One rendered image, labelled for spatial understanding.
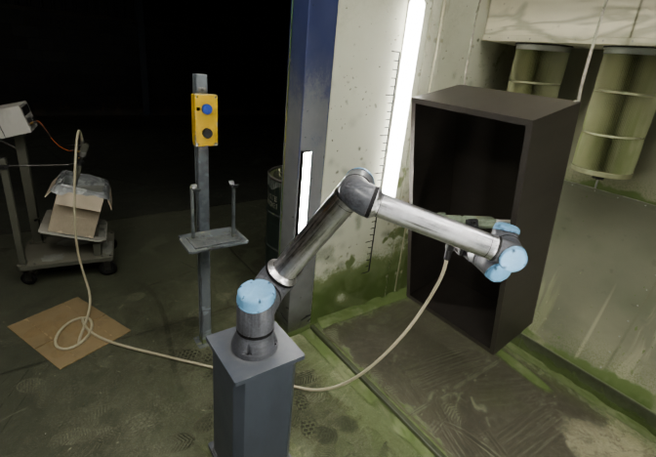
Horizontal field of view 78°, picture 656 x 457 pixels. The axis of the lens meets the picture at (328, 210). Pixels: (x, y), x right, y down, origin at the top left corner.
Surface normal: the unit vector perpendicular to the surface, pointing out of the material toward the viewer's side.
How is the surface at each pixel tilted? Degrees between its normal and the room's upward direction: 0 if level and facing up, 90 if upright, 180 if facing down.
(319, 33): 90
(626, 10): 90
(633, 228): 57
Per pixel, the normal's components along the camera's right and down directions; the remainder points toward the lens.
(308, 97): 0.58, 0.34
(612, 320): -0.63, -0.39
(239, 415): -0.17, 0.34
